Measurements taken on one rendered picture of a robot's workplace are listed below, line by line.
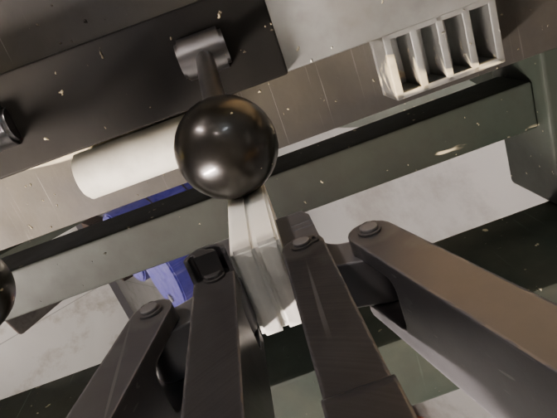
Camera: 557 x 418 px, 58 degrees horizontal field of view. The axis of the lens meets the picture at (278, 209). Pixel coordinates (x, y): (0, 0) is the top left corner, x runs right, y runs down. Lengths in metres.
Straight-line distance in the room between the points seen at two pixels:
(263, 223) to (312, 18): 0.16
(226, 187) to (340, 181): 0.24
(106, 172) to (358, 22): 0.17
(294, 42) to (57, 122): 0.14
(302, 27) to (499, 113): 0.21
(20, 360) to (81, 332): 1.00
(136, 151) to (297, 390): 0.19
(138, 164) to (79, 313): 9.14
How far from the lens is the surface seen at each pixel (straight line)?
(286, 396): 0.37
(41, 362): 9.49
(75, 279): 0.44
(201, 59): 0.26
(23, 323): 7.92
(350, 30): 0.30
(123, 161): 0.32
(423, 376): 0.38
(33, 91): 0.30
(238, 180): 0.17
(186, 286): 2.88
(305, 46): 0.29
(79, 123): 0.29
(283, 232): 0.16
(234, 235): 0.16
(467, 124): 0.43
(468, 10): 0.33
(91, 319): 9.49
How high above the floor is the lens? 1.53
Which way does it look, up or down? 29 degrees down
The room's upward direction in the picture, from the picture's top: 122 degrees counter-clockwise
